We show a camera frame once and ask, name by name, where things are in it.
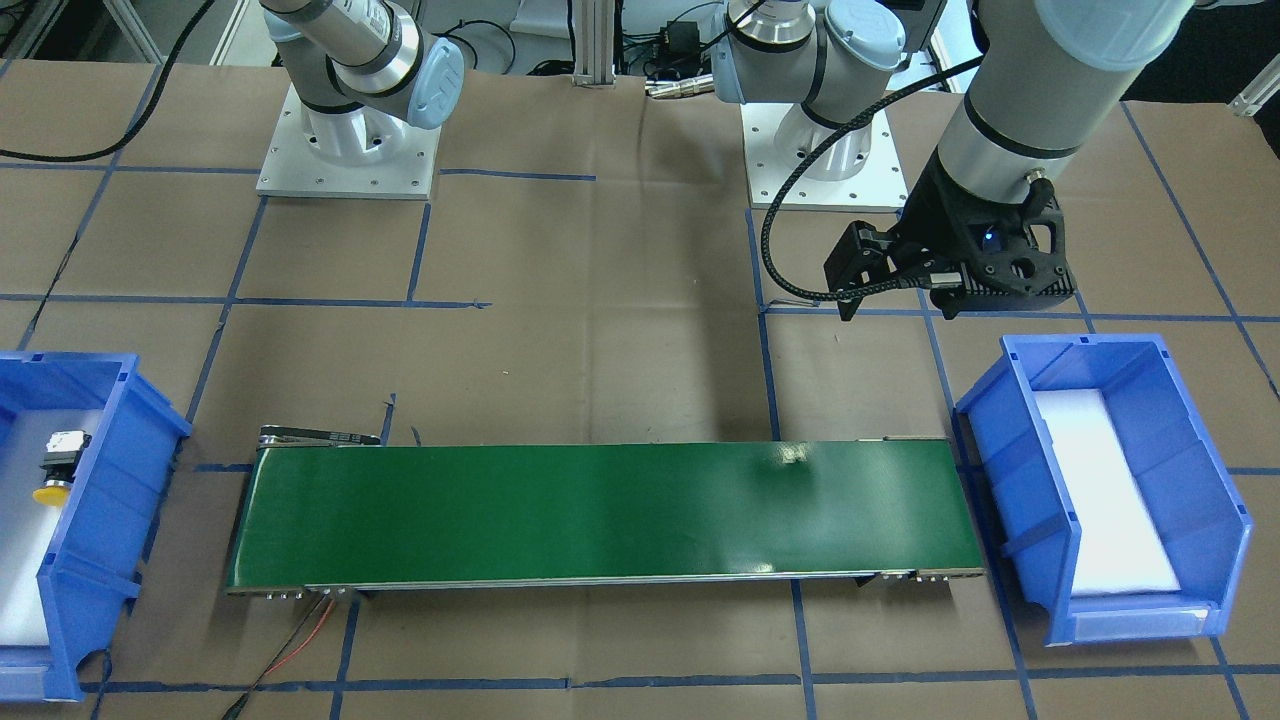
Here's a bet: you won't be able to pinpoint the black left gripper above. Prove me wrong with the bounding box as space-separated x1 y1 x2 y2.
823 154 1076 322

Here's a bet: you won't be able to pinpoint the yellow push button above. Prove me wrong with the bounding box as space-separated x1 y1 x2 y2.
32 429 93 509

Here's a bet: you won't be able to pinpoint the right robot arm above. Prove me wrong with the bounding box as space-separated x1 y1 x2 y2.
261 1 465 167

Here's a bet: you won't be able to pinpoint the blue bin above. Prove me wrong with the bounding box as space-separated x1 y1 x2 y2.
957 334 1253 646
1 351 192 703

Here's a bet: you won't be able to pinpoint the white foam pad bin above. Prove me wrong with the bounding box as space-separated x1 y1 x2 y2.
1034 389 1181 597
1 409 102 647

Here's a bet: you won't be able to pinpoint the green conveyor belt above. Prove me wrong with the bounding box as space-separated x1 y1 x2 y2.
227 439 984 594

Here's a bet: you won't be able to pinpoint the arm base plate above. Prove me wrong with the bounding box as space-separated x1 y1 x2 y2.
256 87 440 201
742 102 909 213

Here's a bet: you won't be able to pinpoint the black braided cable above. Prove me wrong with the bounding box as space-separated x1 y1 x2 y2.
760 55 986 304

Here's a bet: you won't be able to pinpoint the aluminium frame post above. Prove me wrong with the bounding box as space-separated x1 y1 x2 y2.
566 1 622 88

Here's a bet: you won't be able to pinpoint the red black conveyor wires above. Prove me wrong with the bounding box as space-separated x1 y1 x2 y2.
220 594 340 720

